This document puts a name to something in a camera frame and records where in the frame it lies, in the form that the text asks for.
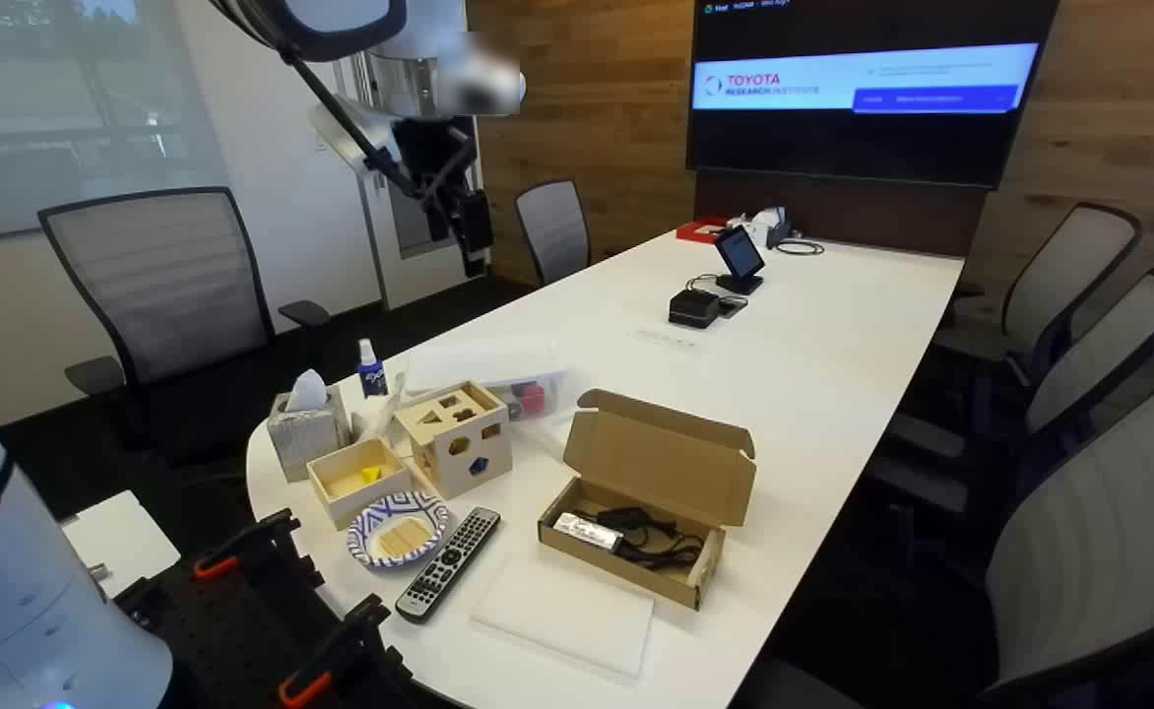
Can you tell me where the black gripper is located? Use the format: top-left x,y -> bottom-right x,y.
388,112 -> 494,278

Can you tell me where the wooden shape sorter box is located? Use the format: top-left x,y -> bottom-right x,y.
388,376 -> 515,502

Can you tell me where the white paper napkin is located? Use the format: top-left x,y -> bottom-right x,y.
288,364 -> 334,413

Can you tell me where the grey mesh office chair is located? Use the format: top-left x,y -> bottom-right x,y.
510,177 -> 594,287
863,266 -> 1154,527
729,376 -> 1154,709
35,186 -> 334,444
953,202 -> 1140,387

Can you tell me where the clear plastic container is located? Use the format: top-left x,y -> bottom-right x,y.
393,343 -> 576,423

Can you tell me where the small red object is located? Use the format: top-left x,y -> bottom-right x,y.
506,372 -> 560,413

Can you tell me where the blue sanitizer bottle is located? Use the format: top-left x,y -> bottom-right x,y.
354,336 -> 393,402

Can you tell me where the red tray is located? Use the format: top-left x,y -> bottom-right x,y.
672,212 -> 732,248

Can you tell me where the small black box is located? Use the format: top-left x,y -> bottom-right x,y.
665,287 -> 726,332

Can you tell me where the yellow toy block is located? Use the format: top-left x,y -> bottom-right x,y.
341,454 -> 388,497

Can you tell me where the black tablet on stand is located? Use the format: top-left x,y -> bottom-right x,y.
708,224 -> 771,297

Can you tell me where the white desk device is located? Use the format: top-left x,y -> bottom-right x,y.
743,204 -> 796,251

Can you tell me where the open cardboard box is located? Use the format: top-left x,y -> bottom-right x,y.
530,387 -> 760,613

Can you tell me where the tan wooden block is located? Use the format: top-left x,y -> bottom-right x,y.
374,514 -> 431,556

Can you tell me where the white printed card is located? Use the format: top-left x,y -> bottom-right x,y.
548,506 -> 626,552

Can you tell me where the blue patterned paper plate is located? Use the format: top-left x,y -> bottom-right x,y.
341,489 -> 452,576

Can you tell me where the black remote control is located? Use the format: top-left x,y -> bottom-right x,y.
388,502 -> 505,626

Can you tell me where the white flat plastic lid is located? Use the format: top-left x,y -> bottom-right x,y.
470,546 -> 657,680

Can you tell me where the black mounting plate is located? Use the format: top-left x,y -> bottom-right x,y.
115,514 -> 470,709

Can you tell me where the white flat floor panel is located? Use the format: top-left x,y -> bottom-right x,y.
57,489 -> 183,602

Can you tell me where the black coiled cable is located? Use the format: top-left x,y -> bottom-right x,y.
592,502 -> 708,576

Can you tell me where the black clamp orange handle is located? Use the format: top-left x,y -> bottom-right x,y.
271,592 -> 393,709
189,506 -> 308,586

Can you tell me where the wall mounted TV screen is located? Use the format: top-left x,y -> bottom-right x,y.
684,0 -> 1062,190

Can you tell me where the glass wall whiteboard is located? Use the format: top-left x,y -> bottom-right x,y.
0,0 -> 231,248

